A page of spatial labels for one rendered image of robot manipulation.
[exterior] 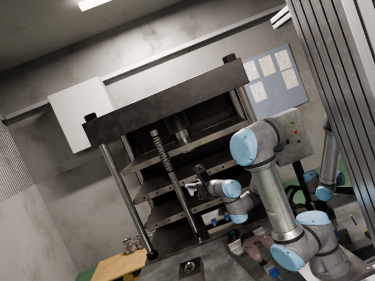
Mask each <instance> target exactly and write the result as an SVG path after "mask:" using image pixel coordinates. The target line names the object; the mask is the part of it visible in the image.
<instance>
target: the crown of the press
mask: <svg viewBox="0 0 375 281"><path fill-rule="evenodd" d="M222 60H223V62H224V64H223V65H220V66H218V67H216V68H213V69H211V70H209V71H206V72H204V73H202V74H199V75H197V76H194V77H192V78H190V79H187V80H185V81H183V82H180V83H178V84H176V85H173V86H171V87H169V88H166V89H164V90H161V91H159V92H157V93H154V94H152V95H150V96H147V97H145V98H143V99H140V100H138V101H135V102H133V103H130V104H128V105H126V106H123V107H121V108H119V109H116V110H114V111H112V112H110V113H107V114H104V115H102V116H100V117H97V115H96V113H95V112H94V113H90V114H88V115H86V116H84V119H85V121H86V123H83V124H82V127H83V129H84V132H85V134H86V136H87V138H88V140H89V143H90V145H91V147H92V148H94V147H96V146H99V145H101V144H103V143H106V142H109V141H111V140H113V139H116V138H118V137H120V136H123V135H125V134H128V133H130V132H132V131H135V130H137V129H140V128H142V127H145V126H147V125H149V124H152V123H154V122H157V121H159V120H161V119H162V120H163V122H164V124H165V127H166V129H167V132H168V134H169V135H172V134H175V136H176V139H177V141H178V143H179V144H180V143H184V142H186V141H188V140H190V139H191V138H190V135H189V132H188V130H187V128H189V127H190V126H191V123H190V121H189V118H188V115H187V113H186V111H185V109H188V108H191V107H192V106H195V105H198V104H200V103H202V102H205V101H207V100H209V99H212V98H214V97H216V96H219V95H222V94H224V93H227V92H229V91H231V90H234V89H236V88H238V87H241V86H243V85H245V84H248V83H250V82H249V79H248V76H247V73H246V71H245V68H244V66H243V63H242V60H241V58H240V57H239V58H236V56H235V54H234V53H233V54H230V55H227V56H225V57H223V58H222Z"/></svg>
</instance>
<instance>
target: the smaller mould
mask: <svg viewBox="0 0 375 281"><path fill-rule="evenodd" d="M178 281H205V274H204V264H203V261H202V259H201V257H200V256H199V257H197V258H194V259H191V260H188V261H186V262H183V263H181V264H180V266H179V277H178Z"/></svg>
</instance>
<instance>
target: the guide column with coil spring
mask: <svg viewBox="0 0 375 281"><path fill-rule="evenodd" d="M150 133H151V135H152V137H154V136H156V135H158V132H157V129H155V130H152V131H150ZM168 175H169V178H170V180H171V182H172V185H173V187H174V189H175V191H176V194H177V196H178V198H179V200H180V203H181V205H182V208H183V210H184V212H185V215H186V217H187V219H188V222H189V224H190V226H191V229H192V231H193V233H194V235H195V238H196V240H201V239H202V238H203V237H202V235H201V232H200V230H199V228H198V225H197V223H196V221H195V219H194V216H193V213H192V212H191V209H190V206H189V204H188V202H187V200H186V197H185V195H184V193H183V190H182V188H181V186H180V183H179V181H178V179H177V177H176V174H175V171H172V172H170V173H168Z"/></svg>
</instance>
